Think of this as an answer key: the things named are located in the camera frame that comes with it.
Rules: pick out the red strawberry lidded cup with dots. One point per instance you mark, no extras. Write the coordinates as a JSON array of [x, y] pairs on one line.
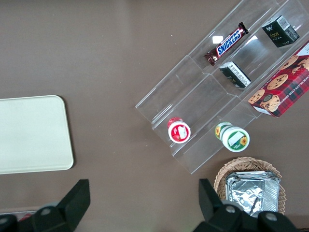
[[179, 131]]

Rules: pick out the black Face carton box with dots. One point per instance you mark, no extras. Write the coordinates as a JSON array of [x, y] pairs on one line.
[[280, 31]]

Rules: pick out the small black carton box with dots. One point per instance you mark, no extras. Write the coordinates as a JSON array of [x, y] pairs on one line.
[[235, 75]]

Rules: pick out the Snickers chocolate bar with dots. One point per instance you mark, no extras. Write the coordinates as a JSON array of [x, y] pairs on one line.
[[227, 44]]

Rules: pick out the red chocolate chip cookie box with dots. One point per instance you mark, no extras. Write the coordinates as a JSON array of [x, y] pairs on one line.
[[282, 87]]

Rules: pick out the aluminium foil container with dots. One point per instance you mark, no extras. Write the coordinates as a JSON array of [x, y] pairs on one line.
[[251, 191]]

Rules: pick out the clear acrylic tiered display shelf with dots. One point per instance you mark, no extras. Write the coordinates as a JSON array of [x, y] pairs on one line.
[[193, 96]]

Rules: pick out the small red object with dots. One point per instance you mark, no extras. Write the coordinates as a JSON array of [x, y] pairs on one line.
[[24, 216]]

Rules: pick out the cream rectangular plastic tray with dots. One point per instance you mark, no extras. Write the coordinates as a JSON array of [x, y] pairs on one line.
[[33, 134]]

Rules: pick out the woven wicker basket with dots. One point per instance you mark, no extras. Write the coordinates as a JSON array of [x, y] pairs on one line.
[[241, 165]]

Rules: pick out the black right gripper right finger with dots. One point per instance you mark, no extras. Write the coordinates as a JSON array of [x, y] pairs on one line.
[[212, 205]]

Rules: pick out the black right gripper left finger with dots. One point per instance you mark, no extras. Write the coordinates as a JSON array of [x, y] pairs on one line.
[[65, 207]]

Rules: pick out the green sunflower lidded cup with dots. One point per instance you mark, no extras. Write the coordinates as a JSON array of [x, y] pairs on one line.
[[234, 137]]

